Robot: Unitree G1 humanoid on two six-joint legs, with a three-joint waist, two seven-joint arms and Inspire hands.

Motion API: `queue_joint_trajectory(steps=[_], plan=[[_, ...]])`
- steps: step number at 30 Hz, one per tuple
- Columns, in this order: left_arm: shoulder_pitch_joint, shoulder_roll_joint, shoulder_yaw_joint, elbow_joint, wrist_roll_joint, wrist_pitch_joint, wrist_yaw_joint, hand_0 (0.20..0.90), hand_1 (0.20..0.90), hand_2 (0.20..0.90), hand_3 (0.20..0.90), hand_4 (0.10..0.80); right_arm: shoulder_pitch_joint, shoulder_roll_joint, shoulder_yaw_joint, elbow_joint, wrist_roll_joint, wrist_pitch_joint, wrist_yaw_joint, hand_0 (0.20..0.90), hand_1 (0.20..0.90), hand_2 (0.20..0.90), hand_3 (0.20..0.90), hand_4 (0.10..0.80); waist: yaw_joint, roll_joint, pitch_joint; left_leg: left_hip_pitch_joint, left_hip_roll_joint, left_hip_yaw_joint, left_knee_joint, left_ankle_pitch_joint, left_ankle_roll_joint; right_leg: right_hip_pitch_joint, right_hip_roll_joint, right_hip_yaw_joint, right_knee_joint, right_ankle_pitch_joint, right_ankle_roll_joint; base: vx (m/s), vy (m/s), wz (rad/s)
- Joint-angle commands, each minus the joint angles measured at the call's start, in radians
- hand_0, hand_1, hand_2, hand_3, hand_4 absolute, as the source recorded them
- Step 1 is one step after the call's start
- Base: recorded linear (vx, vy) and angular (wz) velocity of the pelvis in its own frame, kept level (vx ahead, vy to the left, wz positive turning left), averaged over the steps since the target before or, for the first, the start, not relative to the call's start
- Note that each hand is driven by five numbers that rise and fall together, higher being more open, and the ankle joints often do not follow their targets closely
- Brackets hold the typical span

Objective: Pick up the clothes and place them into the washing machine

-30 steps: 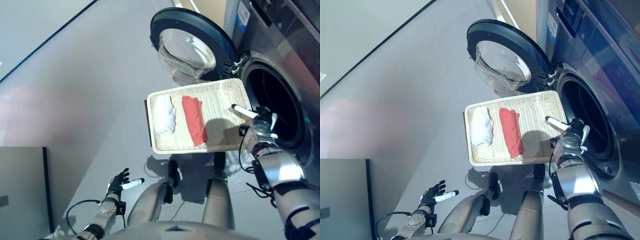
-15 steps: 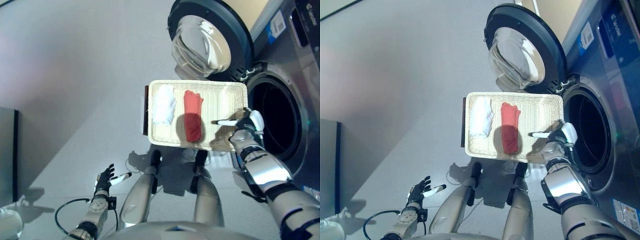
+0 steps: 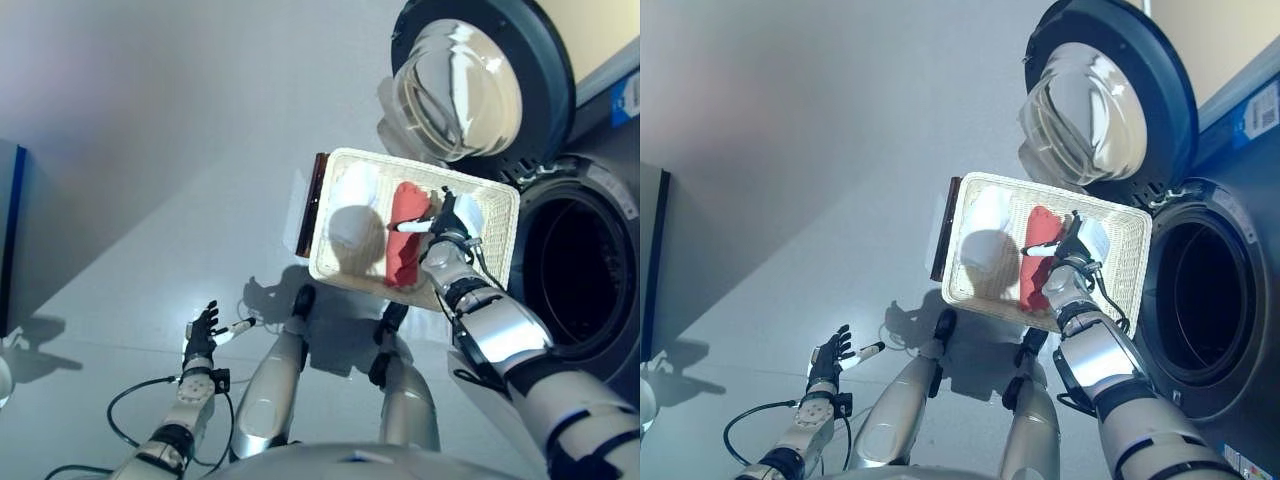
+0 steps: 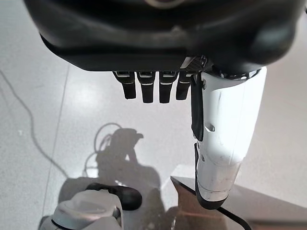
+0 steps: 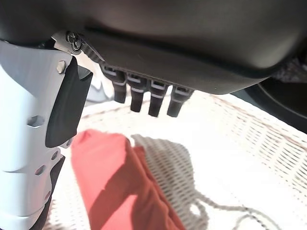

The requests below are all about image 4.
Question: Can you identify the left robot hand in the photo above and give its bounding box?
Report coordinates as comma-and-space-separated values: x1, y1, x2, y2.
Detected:
24, 0, 306, 210

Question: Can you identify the thin white floor cable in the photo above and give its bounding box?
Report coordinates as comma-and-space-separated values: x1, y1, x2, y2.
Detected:
0, 70, 70, 178

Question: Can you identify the black floor cable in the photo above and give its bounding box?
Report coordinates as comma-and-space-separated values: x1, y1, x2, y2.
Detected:
215, 206, 253, 230

